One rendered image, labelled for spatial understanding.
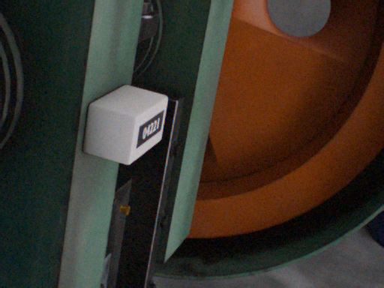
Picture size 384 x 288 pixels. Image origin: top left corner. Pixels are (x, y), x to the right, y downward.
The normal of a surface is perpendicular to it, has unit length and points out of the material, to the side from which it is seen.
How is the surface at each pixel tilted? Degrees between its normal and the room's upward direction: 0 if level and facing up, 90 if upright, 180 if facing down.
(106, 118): 90
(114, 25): 90
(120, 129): 90
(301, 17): 90
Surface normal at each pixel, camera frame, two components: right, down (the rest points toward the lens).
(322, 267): 0.17, -0.92
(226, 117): -0.32, 0.28
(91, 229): 0.93, 0.26
